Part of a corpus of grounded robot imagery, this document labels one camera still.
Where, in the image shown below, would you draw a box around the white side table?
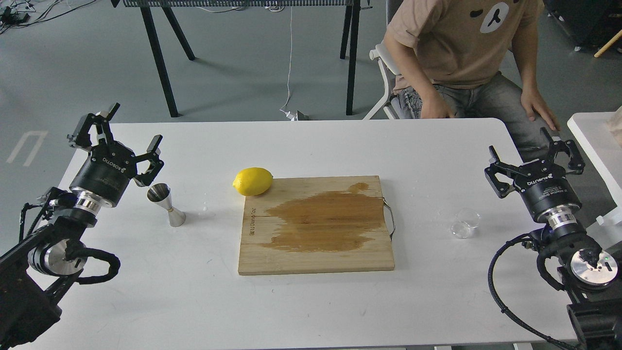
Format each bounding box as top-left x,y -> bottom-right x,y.
567,109 -> 622,262

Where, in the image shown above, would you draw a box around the steel double jigger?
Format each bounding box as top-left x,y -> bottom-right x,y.
147,182 -> 187,228

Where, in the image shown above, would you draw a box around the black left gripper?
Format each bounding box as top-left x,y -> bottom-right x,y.
67,103 -> 165,208

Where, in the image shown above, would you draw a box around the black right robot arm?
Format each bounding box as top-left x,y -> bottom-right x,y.
484,128 -> 622,350

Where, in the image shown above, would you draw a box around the black leg metal table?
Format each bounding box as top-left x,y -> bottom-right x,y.
111,0 -> 371,118

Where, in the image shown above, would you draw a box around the small clear glass beaker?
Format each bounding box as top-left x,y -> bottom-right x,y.
450,208 -> 481,239

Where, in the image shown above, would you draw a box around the wooden cutting board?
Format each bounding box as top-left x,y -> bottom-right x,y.
238,175 -> 395,276

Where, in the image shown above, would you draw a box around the white office chair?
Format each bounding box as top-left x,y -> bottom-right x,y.
363,41 -> 401,120

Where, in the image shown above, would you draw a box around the black floor cables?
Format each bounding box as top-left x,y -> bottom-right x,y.
0,0 -> 98,35

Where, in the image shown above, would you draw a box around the yellow lemon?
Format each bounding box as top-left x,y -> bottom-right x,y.
232,168 -> 273,196

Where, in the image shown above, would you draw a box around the person in brown shirt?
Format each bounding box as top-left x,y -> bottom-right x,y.
383,0 -> 560,162

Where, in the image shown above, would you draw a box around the white hanging cable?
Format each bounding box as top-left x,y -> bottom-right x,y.
279,6 -> 310,122

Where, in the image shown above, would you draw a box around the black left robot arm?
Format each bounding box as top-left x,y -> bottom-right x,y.
0,103 -> 164,350

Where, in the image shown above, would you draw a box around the wooden stick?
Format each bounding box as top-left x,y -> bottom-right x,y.
593,29 -> 622,58

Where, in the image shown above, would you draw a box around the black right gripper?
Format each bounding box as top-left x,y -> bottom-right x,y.
484,127 -> 586,225

